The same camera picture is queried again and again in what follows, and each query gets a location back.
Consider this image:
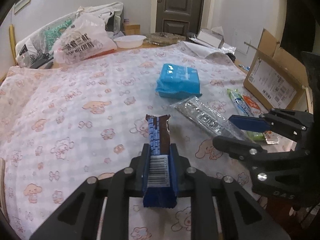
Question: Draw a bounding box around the blue tissue packet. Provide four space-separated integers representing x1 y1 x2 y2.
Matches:
155 63 203 99

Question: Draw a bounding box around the grey wooden sofa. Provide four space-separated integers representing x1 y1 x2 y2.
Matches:
9 2 141 68

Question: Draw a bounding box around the clear silver snack packet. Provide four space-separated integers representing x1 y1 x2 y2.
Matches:
170 96 256 143

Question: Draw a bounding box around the white plastic sheet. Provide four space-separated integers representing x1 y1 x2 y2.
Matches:
181 40 237 61

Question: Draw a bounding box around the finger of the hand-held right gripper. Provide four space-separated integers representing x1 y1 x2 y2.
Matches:
228 108 315 143
212 135 309 172

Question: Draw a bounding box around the red orange snack packet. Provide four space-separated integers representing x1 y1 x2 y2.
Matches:
241 94 280 144

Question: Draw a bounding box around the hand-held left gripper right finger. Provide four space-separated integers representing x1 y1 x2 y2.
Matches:
169 143 292 240

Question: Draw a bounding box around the blue brown chocolate bar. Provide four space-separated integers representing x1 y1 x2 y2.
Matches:
143 114 178 208

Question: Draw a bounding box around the black laptop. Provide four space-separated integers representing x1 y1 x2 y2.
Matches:
30 55 54 69

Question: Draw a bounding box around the white printed plastic bag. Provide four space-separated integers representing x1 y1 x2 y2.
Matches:
53 12 118 64

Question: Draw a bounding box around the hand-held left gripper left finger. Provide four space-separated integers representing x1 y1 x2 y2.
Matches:
29 143 151 240

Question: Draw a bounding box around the black white tree cushion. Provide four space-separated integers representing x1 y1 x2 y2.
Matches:
16 39 41 67

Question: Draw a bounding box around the white wall panel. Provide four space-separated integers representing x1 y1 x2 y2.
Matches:
232 29 251 54

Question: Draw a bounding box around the teal tree cushion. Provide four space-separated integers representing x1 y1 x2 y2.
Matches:
44 19 73 41

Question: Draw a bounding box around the brown cardboard box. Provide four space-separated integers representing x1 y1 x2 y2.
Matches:
243 28 313 114

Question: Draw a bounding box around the dark grey door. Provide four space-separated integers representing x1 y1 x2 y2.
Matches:
152 0 207 34

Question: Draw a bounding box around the glass ashtray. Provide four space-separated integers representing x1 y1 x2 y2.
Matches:
145 32 186 47

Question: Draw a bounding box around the white plastic bowl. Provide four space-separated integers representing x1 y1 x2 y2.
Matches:
113 35 147 49

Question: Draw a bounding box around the silver tissue box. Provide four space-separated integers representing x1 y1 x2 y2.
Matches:
196 27 225 48

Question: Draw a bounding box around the white green snack packet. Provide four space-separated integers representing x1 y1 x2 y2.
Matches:
226 88 265 142

